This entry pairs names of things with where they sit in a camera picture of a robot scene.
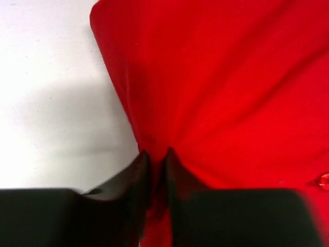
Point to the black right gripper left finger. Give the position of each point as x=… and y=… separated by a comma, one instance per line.
x=111, y=214

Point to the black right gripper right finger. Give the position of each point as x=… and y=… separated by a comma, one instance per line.
x=201, y=216

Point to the red shirt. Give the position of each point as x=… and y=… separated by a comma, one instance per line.
x=239, y=89

